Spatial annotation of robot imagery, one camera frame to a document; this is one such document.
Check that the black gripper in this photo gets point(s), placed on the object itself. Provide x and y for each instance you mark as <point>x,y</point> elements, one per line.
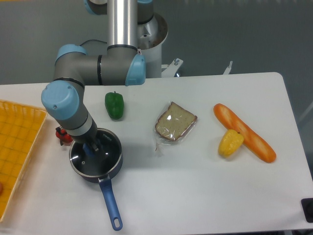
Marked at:
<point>87,135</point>

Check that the blue saucepan with handle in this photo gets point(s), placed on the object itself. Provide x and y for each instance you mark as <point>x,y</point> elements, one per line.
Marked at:
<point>105,183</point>

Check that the glass lid blue knob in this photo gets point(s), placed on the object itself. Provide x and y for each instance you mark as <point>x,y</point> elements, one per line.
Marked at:
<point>95,165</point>

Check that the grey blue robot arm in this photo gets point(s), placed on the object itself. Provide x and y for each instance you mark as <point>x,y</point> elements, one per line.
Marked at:
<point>74,69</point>

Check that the red bell pepper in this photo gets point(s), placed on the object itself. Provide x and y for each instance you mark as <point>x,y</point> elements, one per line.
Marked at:
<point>63,136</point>

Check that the green bell pepper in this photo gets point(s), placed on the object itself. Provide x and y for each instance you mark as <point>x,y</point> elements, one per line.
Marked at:
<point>114,104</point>

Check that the yellow woven basket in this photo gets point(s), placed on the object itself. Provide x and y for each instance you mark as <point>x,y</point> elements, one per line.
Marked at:
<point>20,125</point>

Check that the wrapped brown bread slice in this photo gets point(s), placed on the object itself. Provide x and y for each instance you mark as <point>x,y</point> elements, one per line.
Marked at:
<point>173,125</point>

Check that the yellow bell pepper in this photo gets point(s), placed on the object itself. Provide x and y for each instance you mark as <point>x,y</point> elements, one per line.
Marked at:
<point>230,142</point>

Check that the orange baguette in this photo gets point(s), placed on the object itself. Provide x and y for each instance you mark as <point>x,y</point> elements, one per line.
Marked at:
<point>252,141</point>

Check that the black device at table edge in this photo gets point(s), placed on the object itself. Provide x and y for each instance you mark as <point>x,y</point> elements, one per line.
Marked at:
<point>307,206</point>

